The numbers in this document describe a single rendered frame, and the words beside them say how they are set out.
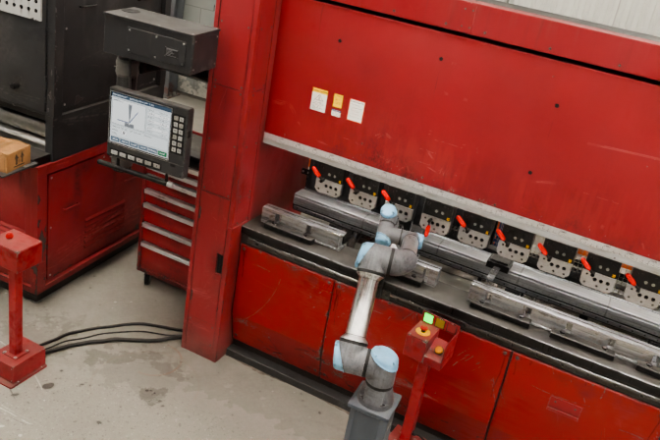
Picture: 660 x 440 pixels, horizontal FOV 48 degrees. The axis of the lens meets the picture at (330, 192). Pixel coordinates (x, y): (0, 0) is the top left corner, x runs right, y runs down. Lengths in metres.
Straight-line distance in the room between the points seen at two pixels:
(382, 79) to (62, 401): 2.34
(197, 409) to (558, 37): 2.60
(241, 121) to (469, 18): 1.24
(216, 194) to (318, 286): 0.74
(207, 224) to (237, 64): 0.92
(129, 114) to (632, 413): 2.76
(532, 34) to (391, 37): 0.66
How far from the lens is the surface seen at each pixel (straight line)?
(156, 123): 3.65
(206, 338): 4.42
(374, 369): 3.00
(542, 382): 3.77
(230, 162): 3.88
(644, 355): 3.76
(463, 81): 3.47
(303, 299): 4.05
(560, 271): 3.61
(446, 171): 3.59
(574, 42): 3.33
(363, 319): 3.02
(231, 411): 4.16
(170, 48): 3.55
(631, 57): 3.31
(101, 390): 4.26
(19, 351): 4.33
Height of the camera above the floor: 2.69
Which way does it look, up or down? 23 degrees down
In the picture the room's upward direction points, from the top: 10 degrees clockwise
